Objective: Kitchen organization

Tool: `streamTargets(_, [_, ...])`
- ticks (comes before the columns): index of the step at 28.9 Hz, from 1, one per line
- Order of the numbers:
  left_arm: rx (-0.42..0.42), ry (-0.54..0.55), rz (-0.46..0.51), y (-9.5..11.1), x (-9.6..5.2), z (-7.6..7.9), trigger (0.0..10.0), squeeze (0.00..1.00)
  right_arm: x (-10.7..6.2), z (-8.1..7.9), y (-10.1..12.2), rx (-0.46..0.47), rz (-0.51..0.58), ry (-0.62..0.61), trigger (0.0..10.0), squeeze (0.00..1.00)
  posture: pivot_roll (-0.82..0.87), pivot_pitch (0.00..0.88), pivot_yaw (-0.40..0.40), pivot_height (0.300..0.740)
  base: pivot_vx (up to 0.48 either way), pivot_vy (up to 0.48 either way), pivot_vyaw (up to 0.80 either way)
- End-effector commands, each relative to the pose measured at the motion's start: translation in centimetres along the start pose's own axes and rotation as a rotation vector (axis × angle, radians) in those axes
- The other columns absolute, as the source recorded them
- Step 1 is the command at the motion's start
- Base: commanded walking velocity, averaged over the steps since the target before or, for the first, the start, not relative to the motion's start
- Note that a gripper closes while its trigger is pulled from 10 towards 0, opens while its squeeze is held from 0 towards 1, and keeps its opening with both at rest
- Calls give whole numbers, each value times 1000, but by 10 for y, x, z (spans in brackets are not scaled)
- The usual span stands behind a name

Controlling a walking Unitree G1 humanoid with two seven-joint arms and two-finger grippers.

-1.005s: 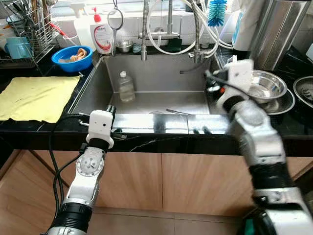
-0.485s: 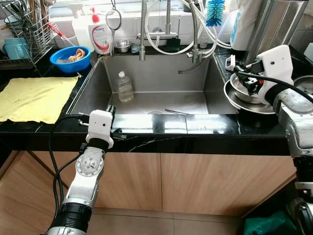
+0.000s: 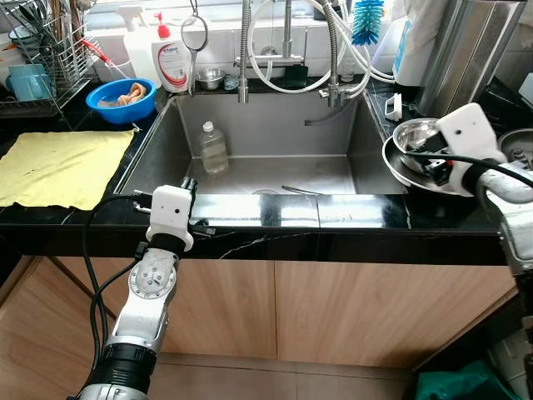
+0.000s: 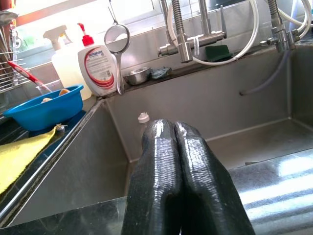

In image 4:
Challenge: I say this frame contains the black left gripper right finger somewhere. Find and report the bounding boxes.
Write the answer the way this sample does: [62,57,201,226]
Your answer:
[174,120,256,235]

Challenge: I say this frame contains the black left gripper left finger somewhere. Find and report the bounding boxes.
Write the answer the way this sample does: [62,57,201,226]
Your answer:
[121,119,183,235]

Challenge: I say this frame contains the stainless steel sink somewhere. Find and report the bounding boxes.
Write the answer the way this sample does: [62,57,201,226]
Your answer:
[0,43,313,235]

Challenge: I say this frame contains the small steel bowl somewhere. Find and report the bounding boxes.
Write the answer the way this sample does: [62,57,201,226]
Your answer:
[122,66,152,86]

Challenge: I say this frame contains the soap bottle red pump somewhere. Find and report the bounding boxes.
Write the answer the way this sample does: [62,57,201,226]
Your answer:
[76,23,118,97]

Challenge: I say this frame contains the blue plastic bowl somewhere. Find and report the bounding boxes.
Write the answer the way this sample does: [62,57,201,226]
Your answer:
[2,84,85,132]

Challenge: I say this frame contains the dark green sponge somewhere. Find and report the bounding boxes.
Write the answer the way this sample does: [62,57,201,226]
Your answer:
[204,44,233,63]

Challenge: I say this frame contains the white spray bottle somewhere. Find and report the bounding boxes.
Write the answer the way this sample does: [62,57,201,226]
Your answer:
[43,24,93,101]

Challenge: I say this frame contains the yellow cleaning cloth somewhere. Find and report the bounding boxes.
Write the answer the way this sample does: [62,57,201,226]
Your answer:
[0,125,61,194]

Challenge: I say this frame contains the steel mesh strainer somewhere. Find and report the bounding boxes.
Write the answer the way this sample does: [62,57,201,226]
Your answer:
[103,6,131,96]

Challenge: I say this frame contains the steel spring faucet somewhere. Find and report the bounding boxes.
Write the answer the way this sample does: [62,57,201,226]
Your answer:
[260,0,303,53]

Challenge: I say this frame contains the clear drain hose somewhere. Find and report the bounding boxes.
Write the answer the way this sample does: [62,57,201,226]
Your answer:
[239,49,292,96]

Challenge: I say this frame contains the white faucet hose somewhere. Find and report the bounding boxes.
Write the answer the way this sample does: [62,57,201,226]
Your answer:
[167,0,260,66]

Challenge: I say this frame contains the red handled utensil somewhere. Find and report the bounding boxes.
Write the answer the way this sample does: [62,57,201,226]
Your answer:
[7,60,53,94]

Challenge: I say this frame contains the wire dish rack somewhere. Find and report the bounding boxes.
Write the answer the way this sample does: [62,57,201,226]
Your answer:
[0,24,33,93]

